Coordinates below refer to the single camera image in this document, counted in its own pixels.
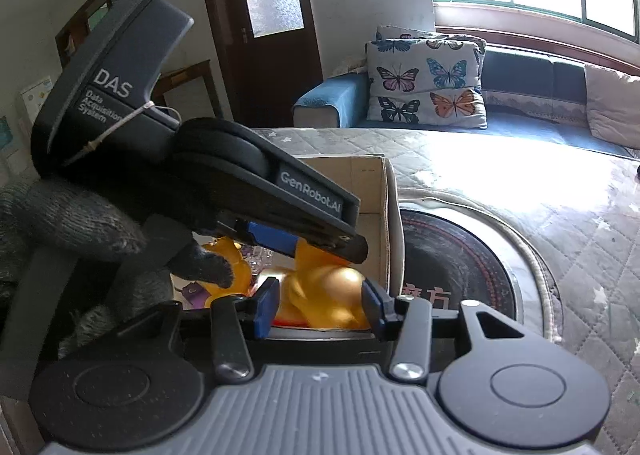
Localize white cardboard box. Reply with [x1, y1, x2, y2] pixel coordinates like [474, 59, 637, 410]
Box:
[171, 155, 404, 336]

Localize small yellow duck toy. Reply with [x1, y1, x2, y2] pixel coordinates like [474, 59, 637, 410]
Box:
[291, 239, 370, 331]

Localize orange yellow duck toy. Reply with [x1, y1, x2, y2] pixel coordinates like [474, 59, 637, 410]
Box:
[199, 238, 254, 298]

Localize grey knit gloved hand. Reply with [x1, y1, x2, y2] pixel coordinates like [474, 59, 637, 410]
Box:
[1, 180, 233, 359]

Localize wall poster papers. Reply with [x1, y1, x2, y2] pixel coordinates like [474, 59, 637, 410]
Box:
[1, 76, 54, 178]

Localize blue sofa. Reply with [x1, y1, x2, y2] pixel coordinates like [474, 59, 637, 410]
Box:
[293, 39, 639, 157]

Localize butterfly print cushion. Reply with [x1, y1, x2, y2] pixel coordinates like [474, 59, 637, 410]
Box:
[366, 34, 487, 130]

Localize red yellow round toy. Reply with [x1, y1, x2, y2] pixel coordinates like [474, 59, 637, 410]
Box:
[257, 267, 308, 328]

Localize white zip tie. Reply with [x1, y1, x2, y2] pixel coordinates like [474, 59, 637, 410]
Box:
[74, 100, 182, 160]

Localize dark wooden door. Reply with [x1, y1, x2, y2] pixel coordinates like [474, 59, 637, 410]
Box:
[205, 0, 322, 128]

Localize wooden display cabinet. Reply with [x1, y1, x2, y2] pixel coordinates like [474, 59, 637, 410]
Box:
[55, 0, 117, 68]

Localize dark wooden desk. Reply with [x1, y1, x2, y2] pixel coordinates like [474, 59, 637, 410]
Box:
[152, 60, 224, 121]

